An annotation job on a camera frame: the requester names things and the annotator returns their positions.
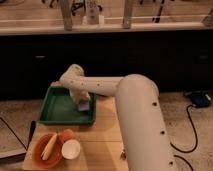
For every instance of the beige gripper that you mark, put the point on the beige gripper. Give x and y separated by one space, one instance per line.
78 95

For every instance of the grey blue sponge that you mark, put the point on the grey blue sponge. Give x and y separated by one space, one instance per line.
84 106

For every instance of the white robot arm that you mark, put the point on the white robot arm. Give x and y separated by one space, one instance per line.
145 138

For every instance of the green plastic tray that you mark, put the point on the green plastic tray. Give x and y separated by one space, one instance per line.
58 108

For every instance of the orange round fruit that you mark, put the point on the orange round fruit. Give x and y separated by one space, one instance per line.
66 134

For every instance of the white small bowl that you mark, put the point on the white small bowl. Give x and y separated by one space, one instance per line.
71 149

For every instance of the orange red bowl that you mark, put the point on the orange red bowl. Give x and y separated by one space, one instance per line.
55 155

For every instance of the black power adapter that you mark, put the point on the black power adapter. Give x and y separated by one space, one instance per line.
199 99

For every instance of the left wooden post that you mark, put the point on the left wooden post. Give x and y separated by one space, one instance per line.
66 14

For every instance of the wooden post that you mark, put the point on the wooden post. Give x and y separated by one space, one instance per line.
66 14
127 16

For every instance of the right wooden post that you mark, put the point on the right wooden post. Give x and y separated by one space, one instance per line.
127 16

